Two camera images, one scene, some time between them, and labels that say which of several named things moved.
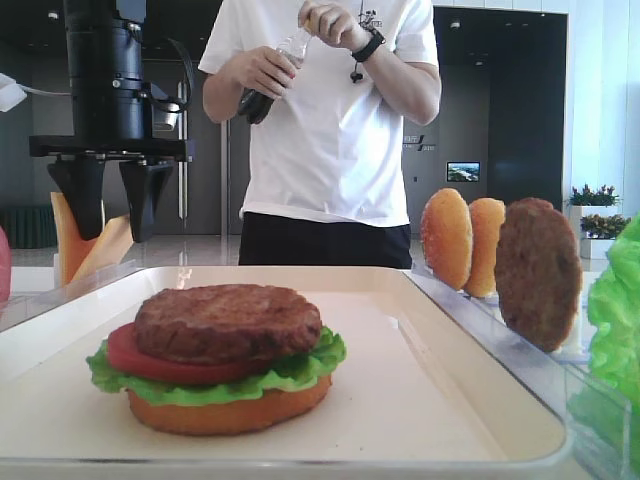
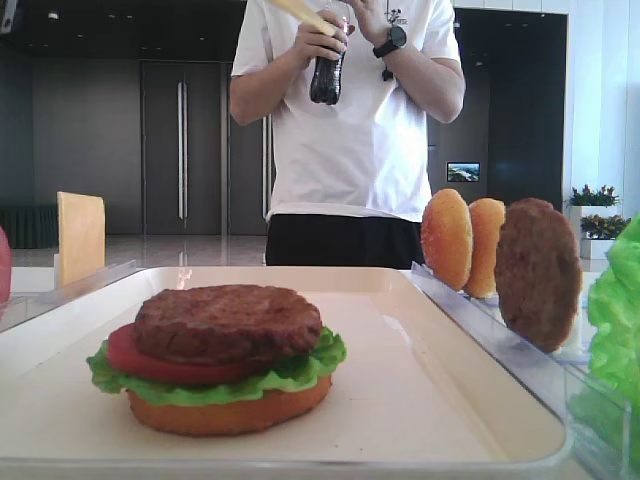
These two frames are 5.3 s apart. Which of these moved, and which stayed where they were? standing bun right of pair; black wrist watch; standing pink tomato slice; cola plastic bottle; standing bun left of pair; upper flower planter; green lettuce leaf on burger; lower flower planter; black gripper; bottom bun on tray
Moved: black gripper; cola plastic bottle; black wrist watch
Stayed: standing bun left of pair; standing bun right of pair; bottom bun on tray; lower flower planter; standing pink tomato slice; upper flower planter; green lettuce leaf on burger
